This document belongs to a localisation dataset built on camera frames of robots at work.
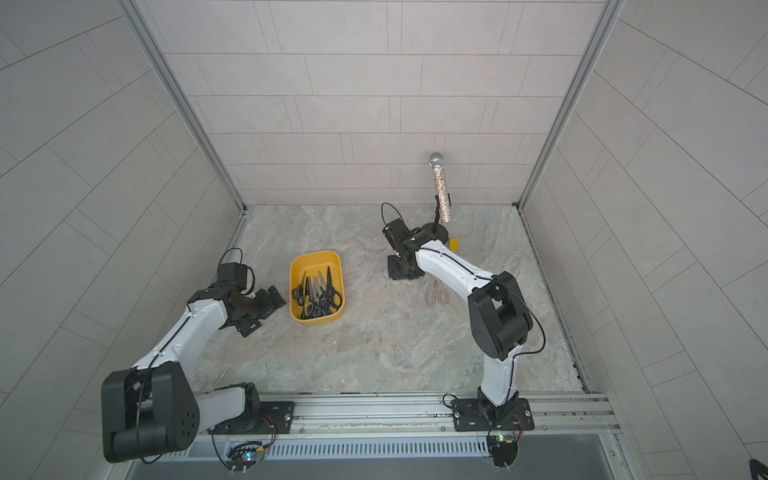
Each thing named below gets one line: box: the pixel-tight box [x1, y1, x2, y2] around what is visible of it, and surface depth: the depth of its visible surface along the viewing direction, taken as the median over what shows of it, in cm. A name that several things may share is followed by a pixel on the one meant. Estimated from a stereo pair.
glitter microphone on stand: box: [422, 152, 452, 245], surface depth 94 cm
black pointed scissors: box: [320, 266, 342, 312], surface depth 93 cm
